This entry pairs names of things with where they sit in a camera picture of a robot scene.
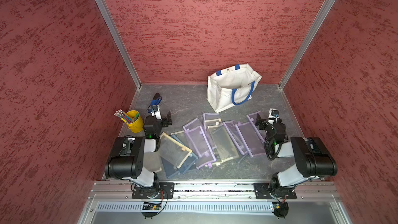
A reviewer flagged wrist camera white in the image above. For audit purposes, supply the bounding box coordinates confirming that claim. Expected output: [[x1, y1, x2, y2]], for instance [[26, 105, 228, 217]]
[[147, 105, 162, 120], [268, 108, 282, 123]]

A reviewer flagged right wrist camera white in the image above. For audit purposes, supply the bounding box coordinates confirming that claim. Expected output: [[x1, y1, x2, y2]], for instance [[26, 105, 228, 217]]
[[268, 108, 282, 123]]

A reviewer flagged aluminium corner post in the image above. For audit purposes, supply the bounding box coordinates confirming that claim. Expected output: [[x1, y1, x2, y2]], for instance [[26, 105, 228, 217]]
[[95, 0, 142, 89], [279, 0, 336, 91]]

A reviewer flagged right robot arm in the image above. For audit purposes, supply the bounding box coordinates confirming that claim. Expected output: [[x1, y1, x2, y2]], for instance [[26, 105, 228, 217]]
[[255, 110, 338, 200]]

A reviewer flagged left aluminium corner post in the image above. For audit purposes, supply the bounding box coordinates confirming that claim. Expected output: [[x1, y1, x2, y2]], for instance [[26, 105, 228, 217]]
[[95, 0, 142, 89]]

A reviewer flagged small purple pouch right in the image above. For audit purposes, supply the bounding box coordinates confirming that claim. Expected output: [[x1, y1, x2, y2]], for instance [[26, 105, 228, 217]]
[[246, 111, 266, 144]]

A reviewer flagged purple mesh pouch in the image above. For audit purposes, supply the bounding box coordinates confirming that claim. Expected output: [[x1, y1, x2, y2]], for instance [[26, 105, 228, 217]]
[[223, 120, 265, 157], [203, 113, 222, 131], [183, 118, 216, 169]]

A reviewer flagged right aluminium corner post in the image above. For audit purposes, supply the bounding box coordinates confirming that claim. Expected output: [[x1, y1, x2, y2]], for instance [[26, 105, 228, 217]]
[[279, 0, 336, 91]]

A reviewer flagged dark blue mesh pouch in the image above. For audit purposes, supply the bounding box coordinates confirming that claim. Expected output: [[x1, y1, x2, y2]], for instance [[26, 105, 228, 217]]
[[161, 140, 198, 179]]

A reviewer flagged purple mesh pouch back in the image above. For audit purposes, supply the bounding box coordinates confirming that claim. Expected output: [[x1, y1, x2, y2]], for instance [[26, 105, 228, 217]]
[[203, 113, 222, 131]]

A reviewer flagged coloured pencils bundle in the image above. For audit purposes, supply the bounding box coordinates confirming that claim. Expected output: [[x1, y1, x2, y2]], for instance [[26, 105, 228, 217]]
[[114, 110, 134, 123]]

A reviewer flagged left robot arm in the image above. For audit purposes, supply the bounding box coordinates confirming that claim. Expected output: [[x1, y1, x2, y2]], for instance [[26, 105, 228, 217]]
[[105, 110, 175, 200]]

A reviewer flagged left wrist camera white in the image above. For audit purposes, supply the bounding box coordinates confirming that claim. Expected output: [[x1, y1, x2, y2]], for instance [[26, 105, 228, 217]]
[[147, 105, 162, 120]]

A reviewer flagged blue stapler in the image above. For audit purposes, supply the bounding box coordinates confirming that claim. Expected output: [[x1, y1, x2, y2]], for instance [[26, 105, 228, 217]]
[[147, 93, 162, 113]]

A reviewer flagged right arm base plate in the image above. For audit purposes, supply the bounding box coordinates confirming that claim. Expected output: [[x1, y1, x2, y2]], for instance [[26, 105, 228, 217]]
[[253, 183, 297, 201]]

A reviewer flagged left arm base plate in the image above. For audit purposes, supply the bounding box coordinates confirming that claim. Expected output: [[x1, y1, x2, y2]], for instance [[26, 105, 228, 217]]
[[131, 182, 175, 200]]

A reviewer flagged white canvas tote bag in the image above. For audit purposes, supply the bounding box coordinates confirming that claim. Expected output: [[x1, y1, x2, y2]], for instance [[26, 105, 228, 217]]
[[207, 64, 262, 113]]

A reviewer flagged yellow pencil cup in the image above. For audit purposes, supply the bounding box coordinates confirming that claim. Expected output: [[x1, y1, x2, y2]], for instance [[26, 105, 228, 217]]
[[126, 110, 144, 133]]

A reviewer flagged aluminium front rail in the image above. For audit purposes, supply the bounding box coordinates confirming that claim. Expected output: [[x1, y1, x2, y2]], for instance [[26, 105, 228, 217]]
[[78, 179, 351, 224]]

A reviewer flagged beige trim mesh pouch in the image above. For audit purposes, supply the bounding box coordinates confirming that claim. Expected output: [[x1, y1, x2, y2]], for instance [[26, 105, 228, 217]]
[[159, 132, 192, 169]]

